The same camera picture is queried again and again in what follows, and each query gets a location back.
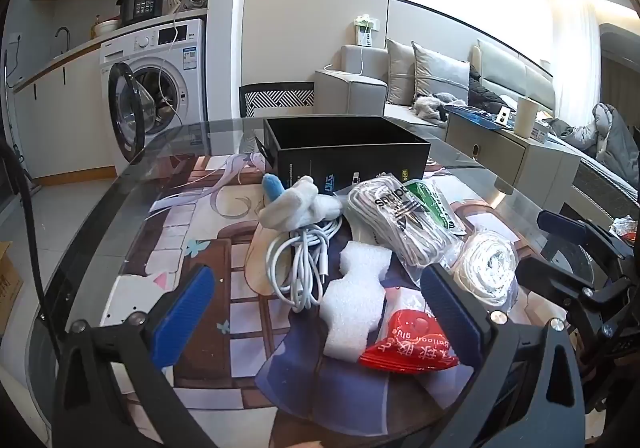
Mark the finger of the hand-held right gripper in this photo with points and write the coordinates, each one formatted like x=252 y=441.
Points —
x=547 y=278
x=562 y=224

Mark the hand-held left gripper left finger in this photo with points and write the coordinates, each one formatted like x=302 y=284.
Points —
x=184 y=313

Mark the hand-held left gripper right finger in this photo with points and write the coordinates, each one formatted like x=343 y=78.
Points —
x=450 y=318

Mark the white and blue plush toy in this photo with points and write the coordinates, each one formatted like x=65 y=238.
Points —
x=295 y=205

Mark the black cardboard box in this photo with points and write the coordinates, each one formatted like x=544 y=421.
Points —
x=350 y=157

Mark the red plastic packet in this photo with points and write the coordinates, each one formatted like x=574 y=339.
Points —
x=405 y=348

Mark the printed table mat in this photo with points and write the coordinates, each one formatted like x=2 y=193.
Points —
x=220 y=248

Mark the white foam piece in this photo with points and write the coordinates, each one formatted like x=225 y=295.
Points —
x=355 y=298

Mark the grey down jacket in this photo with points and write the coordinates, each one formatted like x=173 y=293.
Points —
x=610 y=137

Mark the beige bedside cabinet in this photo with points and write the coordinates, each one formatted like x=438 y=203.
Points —
x=500 y=147

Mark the green and white packet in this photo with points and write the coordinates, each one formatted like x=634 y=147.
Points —
x=435 y=208

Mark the white cylinder cup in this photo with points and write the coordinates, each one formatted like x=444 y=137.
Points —
x=526 y=116

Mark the black jacket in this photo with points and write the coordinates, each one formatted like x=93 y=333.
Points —
x=487 y=92

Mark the beige bed headboard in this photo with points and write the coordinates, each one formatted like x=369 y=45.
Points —
x=515 y=72

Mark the grey furry toy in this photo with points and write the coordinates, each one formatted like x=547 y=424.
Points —
x=430 y=107

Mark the brown cardboard box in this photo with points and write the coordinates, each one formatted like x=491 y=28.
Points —
x=9 y=285

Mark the grey cushion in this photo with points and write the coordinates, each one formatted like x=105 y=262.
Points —
x=440 y=70

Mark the beige cushion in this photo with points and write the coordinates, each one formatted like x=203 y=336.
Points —
x=400 y=72

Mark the chair with patterned backrest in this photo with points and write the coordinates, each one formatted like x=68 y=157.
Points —
x=277 y=97

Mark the white washing machine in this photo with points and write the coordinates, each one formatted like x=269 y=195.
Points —
x=170 y=77

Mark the beige sofa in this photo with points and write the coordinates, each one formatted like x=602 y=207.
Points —
x=350 y=87

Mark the white bowl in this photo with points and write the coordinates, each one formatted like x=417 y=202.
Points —
x=106 y=26

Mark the kitchen faucet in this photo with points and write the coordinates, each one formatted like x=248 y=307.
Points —
x=62 y=35

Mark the black pressure cooker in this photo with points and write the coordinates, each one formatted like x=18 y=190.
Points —
x=142 y=2

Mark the wall socket with charger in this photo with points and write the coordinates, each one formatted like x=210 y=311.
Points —
x=366 y=30

